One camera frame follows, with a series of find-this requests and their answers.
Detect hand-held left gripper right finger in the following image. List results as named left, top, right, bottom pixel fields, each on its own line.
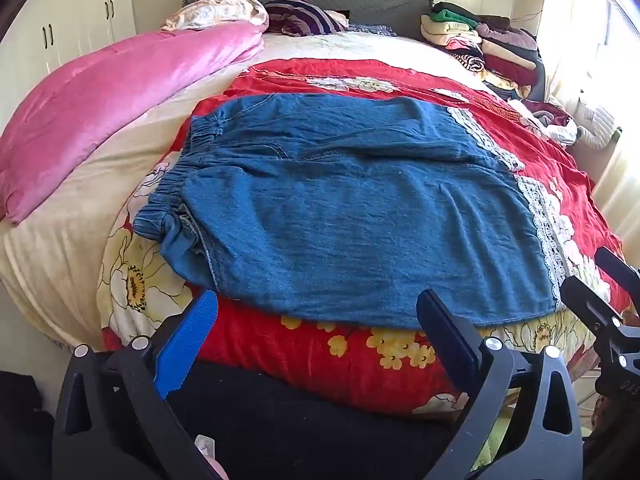
left=416, top=288, right=585, bottom=480

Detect dark cloth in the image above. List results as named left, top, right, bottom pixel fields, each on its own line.
left=0, top=357, right=468, bottom=480

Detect blue denim pants lace trim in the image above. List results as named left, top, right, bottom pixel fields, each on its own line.
left=132, top=92, right=576, bottom=331

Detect white wardrobe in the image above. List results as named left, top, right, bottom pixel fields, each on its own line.
left=0, top=0, right=136, bottom=126

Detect red floral bedspread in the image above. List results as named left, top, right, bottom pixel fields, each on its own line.
left=97, top=57, right=640, bottom=418

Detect purple striped pillow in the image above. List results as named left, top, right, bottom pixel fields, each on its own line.
left=262, top=0, right=351, bottom=37

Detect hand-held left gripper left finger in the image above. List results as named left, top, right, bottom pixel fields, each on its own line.
left=51, top=289, right=226, bottom=480

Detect white quilted garment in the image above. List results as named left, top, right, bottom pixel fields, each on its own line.
left=574, top=90, right=621, bottom=151

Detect white floral pillow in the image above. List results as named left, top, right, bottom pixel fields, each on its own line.
left=160, top=0, right=271, bottom=31

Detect maroon garment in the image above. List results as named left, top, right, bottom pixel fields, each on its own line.
left=520, top=100, right=573, bottom=128

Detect pile of folded clothes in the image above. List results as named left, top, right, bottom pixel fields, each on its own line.
left=420, top=1, right=546, bottom=101

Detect cream curtain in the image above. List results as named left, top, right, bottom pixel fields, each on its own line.
left=537, top=0, right=640, bottom=241

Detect pink quilt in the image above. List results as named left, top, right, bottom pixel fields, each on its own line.
left=0, top=22, right=266, bottom=226

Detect cream bed sheet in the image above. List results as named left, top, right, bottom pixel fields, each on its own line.
left=0, top=30, right=501, bottom=356

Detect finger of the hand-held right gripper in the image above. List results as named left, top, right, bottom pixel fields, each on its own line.
left=560, top=276, right=632, bottom=356
left=594, top=246, right=640, bottom=291

